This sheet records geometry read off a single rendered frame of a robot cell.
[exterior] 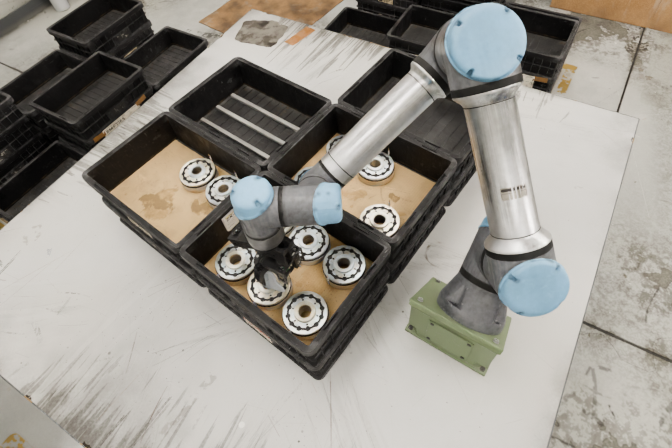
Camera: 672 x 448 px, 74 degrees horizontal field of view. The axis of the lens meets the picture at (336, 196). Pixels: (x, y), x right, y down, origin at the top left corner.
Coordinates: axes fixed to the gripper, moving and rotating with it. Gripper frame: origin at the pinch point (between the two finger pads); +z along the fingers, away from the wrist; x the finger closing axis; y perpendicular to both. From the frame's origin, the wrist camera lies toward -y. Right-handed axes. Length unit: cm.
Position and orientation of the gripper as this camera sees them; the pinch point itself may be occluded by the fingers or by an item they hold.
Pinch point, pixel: (276, 275)
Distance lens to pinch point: 108.9
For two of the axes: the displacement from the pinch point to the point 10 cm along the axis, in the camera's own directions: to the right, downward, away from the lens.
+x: 5.0, -7.2, 4.8
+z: 0.8, 5.9, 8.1
